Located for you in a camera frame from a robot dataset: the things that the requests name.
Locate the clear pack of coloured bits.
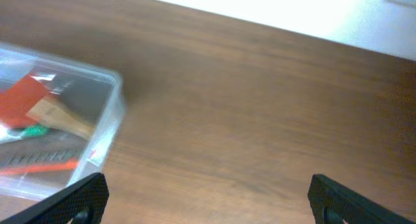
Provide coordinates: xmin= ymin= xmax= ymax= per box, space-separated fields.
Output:
xmin=1 ymin=124 xmax=49 ymax=144

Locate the orange socket rail with sockets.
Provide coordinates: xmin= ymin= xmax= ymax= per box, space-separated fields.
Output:
xmin=1 ymin=149 xmax=83 ymax=175

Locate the clear plastic storage box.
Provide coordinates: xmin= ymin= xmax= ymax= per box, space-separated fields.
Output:
xmin=1 ymin=44 xmax=125 ymax=201

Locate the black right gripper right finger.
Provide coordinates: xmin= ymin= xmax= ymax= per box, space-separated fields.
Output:
xmin=307 ymin=174 xmax=415 ymax=224

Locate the orange scraper with wooden handle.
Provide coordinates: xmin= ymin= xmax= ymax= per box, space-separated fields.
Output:
xmin=1 ymin=75 xmax=94 ymax=139

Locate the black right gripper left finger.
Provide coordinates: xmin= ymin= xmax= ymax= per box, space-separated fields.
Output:
xmin=1 ymin=173 xmax=109 ymax=224

